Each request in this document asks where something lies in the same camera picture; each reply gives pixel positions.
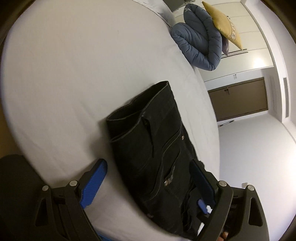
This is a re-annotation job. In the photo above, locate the yellow cushion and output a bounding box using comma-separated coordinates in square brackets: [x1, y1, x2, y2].
[202, 1, 243, 50]

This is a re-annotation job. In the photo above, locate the cream wardrobe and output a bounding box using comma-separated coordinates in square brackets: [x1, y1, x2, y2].
[171, 0, 276, 82]

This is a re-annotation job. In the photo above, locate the left hand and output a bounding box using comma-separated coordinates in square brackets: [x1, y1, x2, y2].
[217, 232, 229, 241]

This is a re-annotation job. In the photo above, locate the white bed mattress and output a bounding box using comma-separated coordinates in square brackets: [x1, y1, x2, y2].
[1, 1, 220, 240]

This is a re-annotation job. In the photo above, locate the brown door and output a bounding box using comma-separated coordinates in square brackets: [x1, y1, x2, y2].
[208, 77, 268, 121]

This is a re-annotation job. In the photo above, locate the white pillow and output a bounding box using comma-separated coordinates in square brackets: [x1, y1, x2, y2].
[133, 0, 176, 28]

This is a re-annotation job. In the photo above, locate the black jeans pant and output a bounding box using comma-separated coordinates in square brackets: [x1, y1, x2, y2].
[106, 81, 204, 240]

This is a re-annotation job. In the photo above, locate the purple cushion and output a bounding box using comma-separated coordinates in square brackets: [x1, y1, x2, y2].
[221, 35, 229, 56]

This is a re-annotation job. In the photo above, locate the blue folded duvet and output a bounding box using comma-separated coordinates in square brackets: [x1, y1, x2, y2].
[171, 4, 222, 71]

